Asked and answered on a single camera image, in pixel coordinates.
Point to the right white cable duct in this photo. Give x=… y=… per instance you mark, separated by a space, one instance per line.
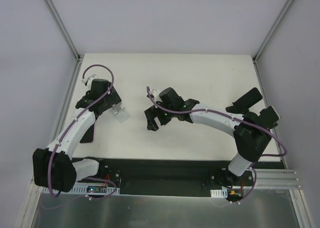
x=223 y=193

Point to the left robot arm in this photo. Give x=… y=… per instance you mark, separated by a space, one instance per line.
x=53 y=167

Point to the aluminium frame post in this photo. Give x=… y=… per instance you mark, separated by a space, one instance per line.
x=62 y=28
x=273 y=29

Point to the left white cable duct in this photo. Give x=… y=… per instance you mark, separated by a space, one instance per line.
x=95 y=190

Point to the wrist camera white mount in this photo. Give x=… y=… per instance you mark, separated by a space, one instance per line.
x=87 y=81
x=154 y=93

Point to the white cable duct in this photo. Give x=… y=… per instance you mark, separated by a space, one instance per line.
x=223 y=193
x=95 y=190

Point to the white folding phone stand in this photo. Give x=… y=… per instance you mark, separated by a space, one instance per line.
x=120 y=112

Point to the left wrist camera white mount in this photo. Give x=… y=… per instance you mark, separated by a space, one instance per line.
x=87 y=81

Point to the left aluminium frame post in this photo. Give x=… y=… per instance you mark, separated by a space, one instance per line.
x=62 y=28

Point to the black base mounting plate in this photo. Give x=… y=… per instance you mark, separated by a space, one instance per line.
x=173 y=178

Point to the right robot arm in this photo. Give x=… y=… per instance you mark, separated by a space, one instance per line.
x=250 y=131

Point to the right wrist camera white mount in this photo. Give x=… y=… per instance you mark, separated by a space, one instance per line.
x=154 y=93

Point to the right aluminium frame post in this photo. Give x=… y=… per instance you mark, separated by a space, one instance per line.
x=273 y=29

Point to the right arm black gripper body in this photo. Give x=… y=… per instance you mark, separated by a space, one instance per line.
x=155 y=117

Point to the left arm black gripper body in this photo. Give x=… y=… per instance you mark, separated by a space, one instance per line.
x=110 y=102

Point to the aluminium rail lower right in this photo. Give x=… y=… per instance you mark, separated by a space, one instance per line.
x=282 y=179

